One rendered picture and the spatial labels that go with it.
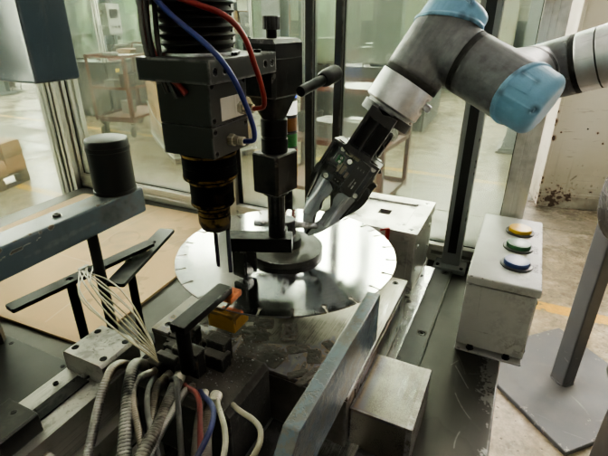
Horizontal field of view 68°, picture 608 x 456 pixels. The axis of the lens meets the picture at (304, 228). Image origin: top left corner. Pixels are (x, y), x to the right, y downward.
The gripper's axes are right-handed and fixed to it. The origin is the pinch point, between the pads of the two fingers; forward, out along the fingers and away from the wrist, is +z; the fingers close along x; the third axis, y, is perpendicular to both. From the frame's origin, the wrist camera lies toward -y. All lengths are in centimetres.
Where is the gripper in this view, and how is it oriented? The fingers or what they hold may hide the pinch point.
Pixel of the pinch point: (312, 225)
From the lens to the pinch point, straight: 67.7
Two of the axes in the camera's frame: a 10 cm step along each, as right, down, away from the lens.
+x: 8.1, 5.8, -0.8
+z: -5.3, 7.8, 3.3
